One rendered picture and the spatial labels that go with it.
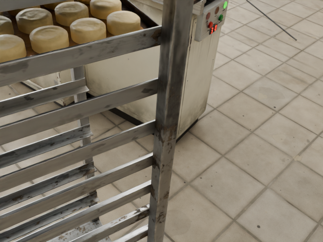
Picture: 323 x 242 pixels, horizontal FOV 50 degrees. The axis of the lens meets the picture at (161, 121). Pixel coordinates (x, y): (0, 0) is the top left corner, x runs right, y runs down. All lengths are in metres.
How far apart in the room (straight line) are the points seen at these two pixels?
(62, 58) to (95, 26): 0.08
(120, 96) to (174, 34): 0.13
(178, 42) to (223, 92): 2.03
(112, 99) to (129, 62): 1.35
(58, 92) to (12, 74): 0.58
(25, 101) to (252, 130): 1.57
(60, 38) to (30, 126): 0.13
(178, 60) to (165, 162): 0.22
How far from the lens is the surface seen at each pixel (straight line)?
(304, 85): 2.82
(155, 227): 0.84
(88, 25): 0.52
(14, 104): 1.01
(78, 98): 1.06
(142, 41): 0.50
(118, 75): 1.99
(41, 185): 1.26
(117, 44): 0.48
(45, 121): 0.51
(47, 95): 1.02
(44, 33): 0.50
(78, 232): 1.55
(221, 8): 1.71
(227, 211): 1.82
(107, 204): 0.72
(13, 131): 0.50
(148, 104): 1.94
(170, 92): 0.54
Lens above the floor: 1.48
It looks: 42 degrees down
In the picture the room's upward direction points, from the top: 5 degrees clockwise
